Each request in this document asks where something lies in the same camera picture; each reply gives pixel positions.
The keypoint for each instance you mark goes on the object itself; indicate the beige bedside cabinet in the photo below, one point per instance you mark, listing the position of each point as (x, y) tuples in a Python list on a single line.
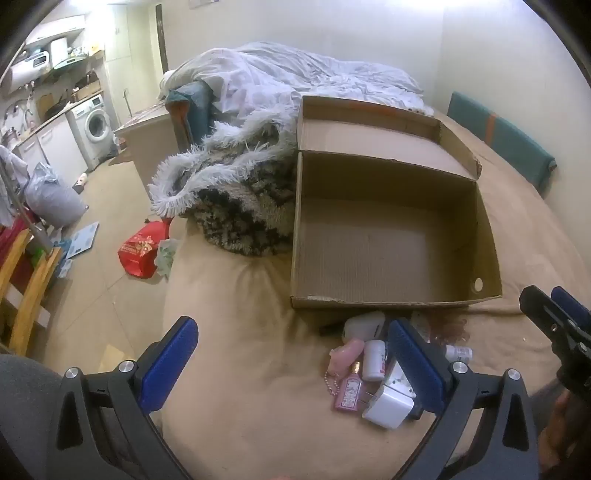
[(150, 138)]

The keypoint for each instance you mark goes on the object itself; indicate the white washing machine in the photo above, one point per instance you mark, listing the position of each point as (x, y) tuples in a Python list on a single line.
[(91, 127)]

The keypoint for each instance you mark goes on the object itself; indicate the white water heater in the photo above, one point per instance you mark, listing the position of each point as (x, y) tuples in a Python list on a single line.
[(28, 70)]

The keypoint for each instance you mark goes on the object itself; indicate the white earbud case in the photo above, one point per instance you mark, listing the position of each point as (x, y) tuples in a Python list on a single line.
[(366, 327)]

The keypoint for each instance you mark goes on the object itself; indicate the person right hand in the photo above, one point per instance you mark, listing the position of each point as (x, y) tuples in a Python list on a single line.
[(563, 423)]

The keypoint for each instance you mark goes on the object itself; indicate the white charger plug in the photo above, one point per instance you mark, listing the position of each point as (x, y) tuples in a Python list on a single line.
[(394, 402)]

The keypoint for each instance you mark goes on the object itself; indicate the red plastic bag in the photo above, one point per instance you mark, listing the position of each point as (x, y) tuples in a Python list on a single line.
[(138, 253)]

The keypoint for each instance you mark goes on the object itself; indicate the pink perfume bottle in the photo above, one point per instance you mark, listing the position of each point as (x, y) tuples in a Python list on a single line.
[(350, 390)]

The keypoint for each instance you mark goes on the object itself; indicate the brown cardboard box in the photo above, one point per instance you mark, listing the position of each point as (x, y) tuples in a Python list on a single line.
[(388, 211)]

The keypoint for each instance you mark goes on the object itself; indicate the wooden chair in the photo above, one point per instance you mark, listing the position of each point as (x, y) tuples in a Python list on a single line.
[(28, 305)]

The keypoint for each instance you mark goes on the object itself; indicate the small white labelled bottle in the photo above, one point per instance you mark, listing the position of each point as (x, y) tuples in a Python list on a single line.
[(455, 353)]

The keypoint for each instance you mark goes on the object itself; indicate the white red pill bottle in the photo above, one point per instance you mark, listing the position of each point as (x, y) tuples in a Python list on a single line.
[(374, 361)]

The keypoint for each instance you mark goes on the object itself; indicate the furry black white blanket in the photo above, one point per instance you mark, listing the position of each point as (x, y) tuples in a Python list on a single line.
[(238, 185)]

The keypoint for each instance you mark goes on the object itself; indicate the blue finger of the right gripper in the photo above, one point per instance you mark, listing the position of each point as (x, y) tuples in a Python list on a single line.
[(579, 313), (542, 311)]

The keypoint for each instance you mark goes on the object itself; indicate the white bathroom scale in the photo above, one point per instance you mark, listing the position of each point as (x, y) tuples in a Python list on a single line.
[(81, 241)]

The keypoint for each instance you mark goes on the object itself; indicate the grey stuffed laundry bag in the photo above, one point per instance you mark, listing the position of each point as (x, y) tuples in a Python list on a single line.
[(51, 199)]

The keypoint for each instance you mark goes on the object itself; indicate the white kitchen cabinet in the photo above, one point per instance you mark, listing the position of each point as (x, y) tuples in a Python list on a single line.
[(55, 145)]

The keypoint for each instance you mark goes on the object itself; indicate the pink soft case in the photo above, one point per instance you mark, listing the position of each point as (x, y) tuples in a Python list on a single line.
[(342, 358)]

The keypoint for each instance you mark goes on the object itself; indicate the teal cushion with orange stripe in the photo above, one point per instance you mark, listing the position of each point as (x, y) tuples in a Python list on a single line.
[(522, 152)]

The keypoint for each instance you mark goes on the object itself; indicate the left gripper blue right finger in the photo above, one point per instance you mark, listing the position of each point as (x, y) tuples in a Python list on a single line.
[(424, 365)]

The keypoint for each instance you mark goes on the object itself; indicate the pink translucent scraping comb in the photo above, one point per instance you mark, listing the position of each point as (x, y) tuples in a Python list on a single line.
[(447, 328)]

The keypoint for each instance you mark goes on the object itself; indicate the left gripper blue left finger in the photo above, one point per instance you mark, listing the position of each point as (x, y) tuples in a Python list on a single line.
[(160, 366)]

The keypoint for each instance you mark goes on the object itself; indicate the white rumpled duvet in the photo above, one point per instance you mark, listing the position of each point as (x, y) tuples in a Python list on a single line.
[(258, 79)]

